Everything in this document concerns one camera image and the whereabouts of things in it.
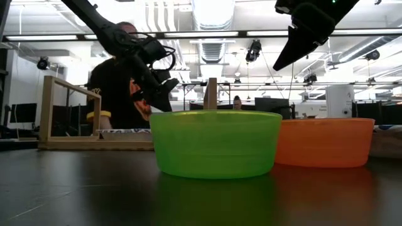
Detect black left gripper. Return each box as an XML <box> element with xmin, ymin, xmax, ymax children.
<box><xmin>129</xmin><ymin>54</ymin><xmax>180</xmax><ymax>113</ymax></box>

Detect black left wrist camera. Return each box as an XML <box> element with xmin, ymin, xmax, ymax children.
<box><xmin>138</xmin><ymin>36</ymin><xmax>168</xmax><ymax>62</ymax></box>

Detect green plastic bowl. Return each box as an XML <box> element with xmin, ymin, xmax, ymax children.
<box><xmin>149</xmin><ymin>109</ymin><xmax>283</xmax><ymax>180</ymax></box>

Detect silver ventilation duct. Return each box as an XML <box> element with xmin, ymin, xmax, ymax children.
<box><xmin>191</xmin><ymin>0</ymin><xmax>236</xmax><ymax>79</ymax></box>

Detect red plastic bowl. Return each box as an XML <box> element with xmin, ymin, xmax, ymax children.
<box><xmin>274</xmin><ymin>117</ymin><xmax>376</xmax><ymax>169</ymax></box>

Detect black partition panels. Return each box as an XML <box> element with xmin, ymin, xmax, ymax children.
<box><xmin>351</xmin><ymin>102</ymin><xmax>402</xmax><ymax>126</ymax></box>

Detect black frame beam with lights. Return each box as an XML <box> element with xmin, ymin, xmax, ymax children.
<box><xmin>0</xmin><ymin>30</ymin><xmax>402</xmax><ymax>42</ymax></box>

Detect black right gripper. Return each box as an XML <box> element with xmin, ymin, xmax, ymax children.
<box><xmin>272</xmin><ymin>0</ymin><xmax>361</xmax><ymax>72</ymax></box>

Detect black computer monitor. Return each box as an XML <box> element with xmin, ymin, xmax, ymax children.
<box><xmin>9</xmin><ymin>102</ymin><xmax>38</xmax><ymax>124</ymax></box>
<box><xmin>254</xmin><ymin>97</ymin><xmax>290</xmax><ymax>116</ymax></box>

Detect black table mat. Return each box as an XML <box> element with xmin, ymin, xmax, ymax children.
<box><xmin>0</xmin><ymin>147</ymin><xmax>402</xmax><ymax>226</ymax></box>

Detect white round pillar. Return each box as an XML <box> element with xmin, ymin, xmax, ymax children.
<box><xmin>325</xmin><ymin>85</ymin><xmax>356</xmax><ymax>119</ymax></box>

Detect wooden slatted shelf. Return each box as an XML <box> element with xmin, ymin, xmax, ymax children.
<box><xmin>38</xmin><ymin>75</ymin><xmax>218</xmax><ymax>151</ymax></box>

